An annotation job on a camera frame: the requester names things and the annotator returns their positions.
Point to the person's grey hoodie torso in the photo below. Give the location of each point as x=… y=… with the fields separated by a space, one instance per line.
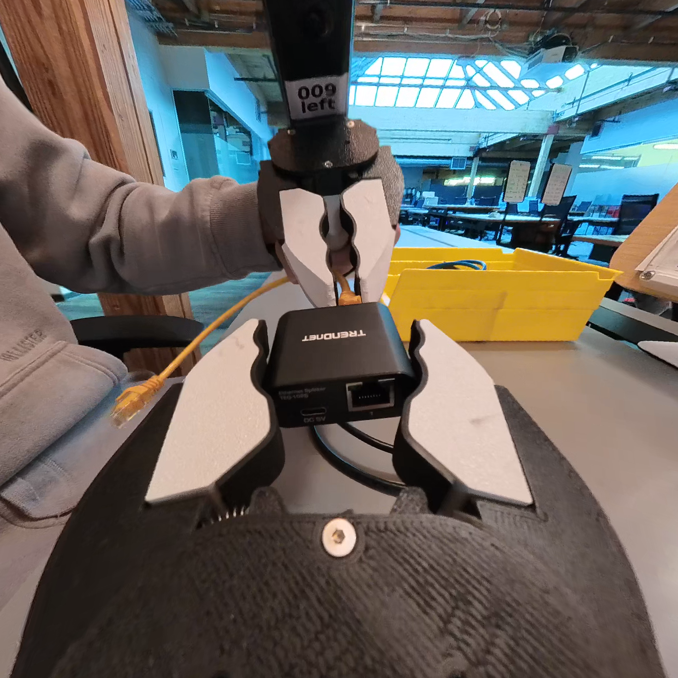
x=37 y=318

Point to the yellow plastic bin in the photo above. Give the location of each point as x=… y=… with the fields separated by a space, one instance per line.
x=492 y=302

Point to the white flat item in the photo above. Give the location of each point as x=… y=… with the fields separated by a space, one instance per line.
x=662 y=352

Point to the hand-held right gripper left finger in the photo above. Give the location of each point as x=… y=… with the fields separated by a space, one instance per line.
x=212 y=423

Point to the ceiling projector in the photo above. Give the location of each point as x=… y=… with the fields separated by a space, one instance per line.
x=553 y=50

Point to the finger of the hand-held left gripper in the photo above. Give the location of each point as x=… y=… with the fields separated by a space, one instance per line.
x=302 y=238
x=373 y=233

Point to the black office chair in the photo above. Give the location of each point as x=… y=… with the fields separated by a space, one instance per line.
x=635 y=214

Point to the white standing board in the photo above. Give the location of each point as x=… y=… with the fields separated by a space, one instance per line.
x=516 y=181
x=556 y=184

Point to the row of office tables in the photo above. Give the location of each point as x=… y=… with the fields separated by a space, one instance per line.
x=476 y=217

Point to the grey desk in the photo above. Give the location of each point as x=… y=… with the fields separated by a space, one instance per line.
x=582 y=413

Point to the black ethernet splitter box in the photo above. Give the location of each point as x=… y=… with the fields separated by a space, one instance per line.
x=333 y=360

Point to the black table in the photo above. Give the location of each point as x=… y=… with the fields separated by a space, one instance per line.
x=619 y=323

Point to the wooden board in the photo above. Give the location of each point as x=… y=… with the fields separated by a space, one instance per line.
x=633 y=249

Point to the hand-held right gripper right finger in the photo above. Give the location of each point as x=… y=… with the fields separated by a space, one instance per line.
x=461 y=423

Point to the person's left forearm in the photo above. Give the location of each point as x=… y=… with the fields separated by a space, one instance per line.
x=185 y=233

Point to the wooden post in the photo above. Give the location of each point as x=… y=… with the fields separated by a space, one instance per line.
x=90 y=79

